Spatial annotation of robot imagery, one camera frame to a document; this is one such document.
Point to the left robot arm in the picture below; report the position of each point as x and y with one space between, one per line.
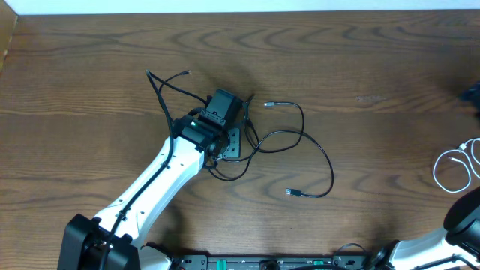
115 237

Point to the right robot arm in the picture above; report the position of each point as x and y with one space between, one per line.
454 245

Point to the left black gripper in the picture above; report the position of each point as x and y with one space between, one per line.
232 145

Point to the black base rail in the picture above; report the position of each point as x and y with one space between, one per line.
349 256

